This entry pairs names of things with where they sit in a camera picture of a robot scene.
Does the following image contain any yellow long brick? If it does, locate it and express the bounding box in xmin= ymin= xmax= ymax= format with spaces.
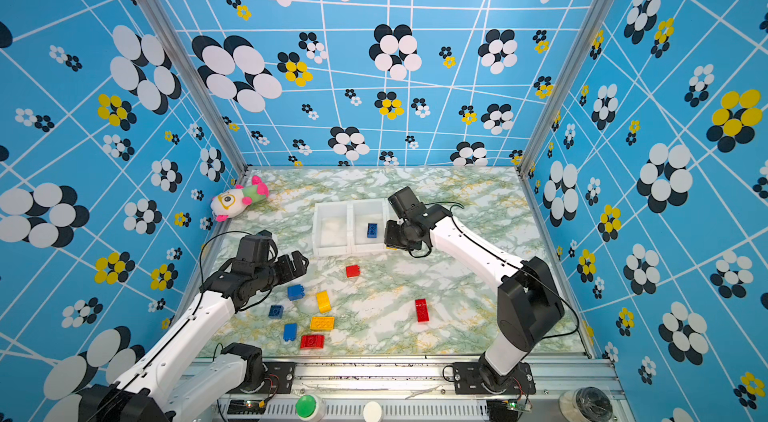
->
xmin=310 ymin=316 xmax=335 ymax=332

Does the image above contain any right aluminium corner post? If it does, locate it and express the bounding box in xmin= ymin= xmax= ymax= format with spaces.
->
xmin=519 ymin=0 xmax=615 ymax=177

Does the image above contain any blue square brick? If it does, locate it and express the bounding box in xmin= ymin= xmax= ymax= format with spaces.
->
xmin=286 ymin=284 xmax=305 ymax=301

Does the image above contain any white plastic bin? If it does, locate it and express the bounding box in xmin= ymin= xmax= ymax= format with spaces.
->
xmin=349 ymin=198 xmax=390 ymax=254
xmin=312 ymin=202 xmax=351 ymax=257

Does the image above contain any green push button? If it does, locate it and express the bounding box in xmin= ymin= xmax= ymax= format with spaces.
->
xmin=295 ymin=394 xmax=323 ymax=422

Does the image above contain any red brick near front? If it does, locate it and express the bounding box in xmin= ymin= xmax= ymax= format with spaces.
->
xmin=300 ymin=334 xmax=325 ymax=350

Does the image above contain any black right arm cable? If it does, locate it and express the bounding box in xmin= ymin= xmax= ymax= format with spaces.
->
xmin=419 ymin=201 xmax=582 ymax=340

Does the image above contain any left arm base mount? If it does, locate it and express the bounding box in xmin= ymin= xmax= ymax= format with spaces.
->
xmin=229 ymin=360 xmax=297 ymax=395

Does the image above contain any middle white plastic bin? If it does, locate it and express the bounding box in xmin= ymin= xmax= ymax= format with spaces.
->
xmin=349 ymin=198 xmax=390 ymax=254

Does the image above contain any left aluminium corner post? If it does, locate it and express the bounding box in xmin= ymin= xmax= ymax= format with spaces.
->
xmin=138 ymin=0 xmax=248 ymax=177

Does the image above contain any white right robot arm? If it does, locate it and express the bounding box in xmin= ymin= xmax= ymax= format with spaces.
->
xmin=384 ymin=186 xmax=565 ymax=394

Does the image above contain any plush fish toy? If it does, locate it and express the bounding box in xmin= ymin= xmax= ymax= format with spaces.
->
xmin=210 ymin=175 xmax=270 ymax=222

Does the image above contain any aluminium front rail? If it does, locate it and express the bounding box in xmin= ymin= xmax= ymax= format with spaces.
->
xmin=199 ymin=354 xmax=634 ymax=421

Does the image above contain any cable spool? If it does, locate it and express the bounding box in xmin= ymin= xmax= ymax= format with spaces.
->
xmin=558 ymin=387 xmax=614 ymax=422

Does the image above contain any aluminium corner post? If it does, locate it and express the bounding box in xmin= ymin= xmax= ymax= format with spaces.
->
xmin=138 ymin=0 xmax=248 ymax=177
xmin=519 ymin=0 xmax=615 ymax=177

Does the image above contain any white push button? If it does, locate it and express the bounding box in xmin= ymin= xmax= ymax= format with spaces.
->
xmin=362 ymin=401 xmax=383 ymax=422

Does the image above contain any small red square brick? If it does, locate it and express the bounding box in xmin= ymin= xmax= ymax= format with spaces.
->
xmin=346 ymin=265 xmax=361 ymax=278

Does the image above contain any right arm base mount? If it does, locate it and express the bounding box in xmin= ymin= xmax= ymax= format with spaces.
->
xmin=451 ymin=362 xmax=537 ymax=397

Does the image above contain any long red brick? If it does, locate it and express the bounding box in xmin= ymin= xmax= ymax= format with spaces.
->
xmin=414 ymin=298 xmax=430 ymax=323

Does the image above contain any small dark blue brick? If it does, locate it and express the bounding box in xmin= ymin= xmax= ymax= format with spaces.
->
xmin=268 ymin=305 xmax=284 ymax=319

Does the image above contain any yellow curved brick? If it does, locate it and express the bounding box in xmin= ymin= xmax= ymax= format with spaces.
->
xmin=316 ymin=290 xmax=332 ymax=314

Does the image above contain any left white plastic bin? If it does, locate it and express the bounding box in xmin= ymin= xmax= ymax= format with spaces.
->
xmin=312 ymin=202 xmax=351 ymax=257

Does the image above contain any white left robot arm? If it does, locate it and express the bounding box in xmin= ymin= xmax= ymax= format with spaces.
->
xmin=77 ymin=230 xmax=309 ymax=421

